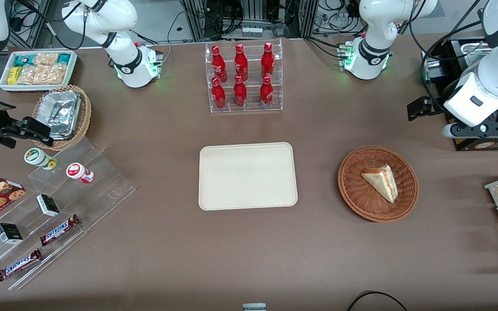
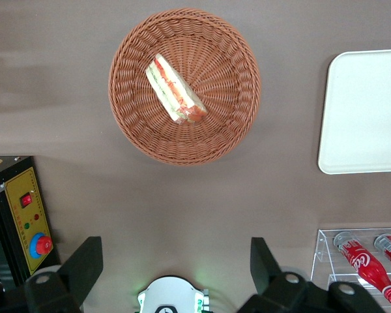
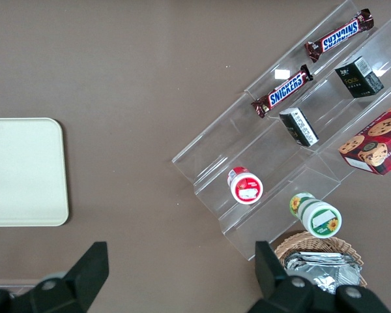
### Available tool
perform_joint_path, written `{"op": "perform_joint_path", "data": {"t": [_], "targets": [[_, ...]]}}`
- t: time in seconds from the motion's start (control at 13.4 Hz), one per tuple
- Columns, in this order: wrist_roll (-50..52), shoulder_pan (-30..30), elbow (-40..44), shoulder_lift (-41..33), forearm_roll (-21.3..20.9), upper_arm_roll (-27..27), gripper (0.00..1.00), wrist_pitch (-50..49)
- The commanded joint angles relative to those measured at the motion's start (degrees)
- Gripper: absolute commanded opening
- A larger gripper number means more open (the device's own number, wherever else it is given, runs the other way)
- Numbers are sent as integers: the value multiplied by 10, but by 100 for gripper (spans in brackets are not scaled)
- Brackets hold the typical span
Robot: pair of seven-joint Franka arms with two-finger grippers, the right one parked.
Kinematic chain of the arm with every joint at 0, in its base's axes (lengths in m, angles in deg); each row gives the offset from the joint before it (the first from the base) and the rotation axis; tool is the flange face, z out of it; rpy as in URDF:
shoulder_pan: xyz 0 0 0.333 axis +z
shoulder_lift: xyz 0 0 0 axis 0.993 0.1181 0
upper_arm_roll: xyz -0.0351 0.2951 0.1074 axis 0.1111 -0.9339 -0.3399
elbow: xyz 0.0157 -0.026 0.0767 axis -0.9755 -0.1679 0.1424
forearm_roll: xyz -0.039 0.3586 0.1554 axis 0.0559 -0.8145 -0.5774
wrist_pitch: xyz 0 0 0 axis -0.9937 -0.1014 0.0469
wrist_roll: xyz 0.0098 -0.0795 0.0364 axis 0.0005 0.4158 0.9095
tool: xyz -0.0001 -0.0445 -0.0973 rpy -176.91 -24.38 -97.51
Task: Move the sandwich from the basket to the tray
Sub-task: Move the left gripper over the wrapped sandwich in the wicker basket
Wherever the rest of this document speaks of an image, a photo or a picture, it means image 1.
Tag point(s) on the triangular sandwich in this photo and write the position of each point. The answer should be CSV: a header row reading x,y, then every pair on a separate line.
x,y
383,183

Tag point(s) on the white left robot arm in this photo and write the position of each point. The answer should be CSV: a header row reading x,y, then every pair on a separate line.
x,y
372,26

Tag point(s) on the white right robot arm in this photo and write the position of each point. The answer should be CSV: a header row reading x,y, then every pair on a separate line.
x,y
123,56

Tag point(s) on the light wicker basket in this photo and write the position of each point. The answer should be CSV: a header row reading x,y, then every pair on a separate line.
x,y
85,116

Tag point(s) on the round brown wicker basket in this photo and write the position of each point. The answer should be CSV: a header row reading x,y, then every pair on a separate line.
x,y
357,194

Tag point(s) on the cream rectangular serving tray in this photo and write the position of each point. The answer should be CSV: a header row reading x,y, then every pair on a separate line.
x,y
231,181

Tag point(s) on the green lid yogurt cup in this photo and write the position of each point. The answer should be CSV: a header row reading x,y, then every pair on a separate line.
x,y
37,157

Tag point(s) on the aluminium foil container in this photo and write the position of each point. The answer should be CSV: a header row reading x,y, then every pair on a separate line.
x,y
61,110

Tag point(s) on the white rectangular snack bin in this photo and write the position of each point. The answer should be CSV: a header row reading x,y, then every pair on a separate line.
x,y
7,87

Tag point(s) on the black food warmer machine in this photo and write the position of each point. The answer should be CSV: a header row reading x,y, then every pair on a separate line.
x,y
491,145

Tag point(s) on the yellow snack pack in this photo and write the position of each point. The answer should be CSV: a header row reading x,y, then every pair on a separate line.
x,y
13,75

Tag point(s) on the clear rice cracker bag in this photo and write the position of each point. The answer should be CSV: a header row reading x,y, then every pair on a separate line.
x,y
58,73
35,74
46,58

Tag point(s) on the steel warmer pan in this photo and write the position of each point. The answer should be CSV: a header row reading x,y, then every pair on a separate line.
x,y
474,46

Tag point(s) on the red lid yogurt cup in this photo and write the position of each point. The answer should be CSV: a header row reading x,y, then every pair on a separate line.
x,y
77,171

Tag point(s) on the teal snack pack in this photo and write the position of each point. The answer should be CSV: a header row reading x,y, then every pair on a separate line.
x,y
23,59
64,58

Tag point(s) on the small black carton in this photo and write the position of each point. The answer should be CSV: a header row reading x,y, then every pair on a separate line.
x,y
9,233
48,205

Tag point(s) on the clear acrylic stepped shelf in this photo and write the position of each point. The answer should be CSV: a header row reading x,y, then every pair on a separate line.
x,y
102,190

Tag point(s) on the Snickers chocolate bar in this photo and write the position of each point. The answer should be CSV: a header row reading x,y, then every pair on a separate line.
x,y
19,264
59,230

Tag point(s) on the red cola bottle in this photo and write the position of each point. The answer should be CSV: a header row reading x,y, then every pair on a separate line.
x,y
218,65
266,93
240,93
241,62
218,95
267,60

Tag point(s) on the clear acrylic bottle rack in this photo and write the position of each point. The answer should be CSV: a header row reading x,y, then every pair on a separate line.
x,y
251,108

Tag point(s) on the white power strip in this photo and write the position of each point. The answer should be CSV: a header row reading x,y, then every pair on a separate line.
x,y
252,31

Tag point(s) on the small grey device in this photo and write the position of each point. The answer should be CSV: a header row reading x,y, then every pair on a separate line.
x,y
254,307

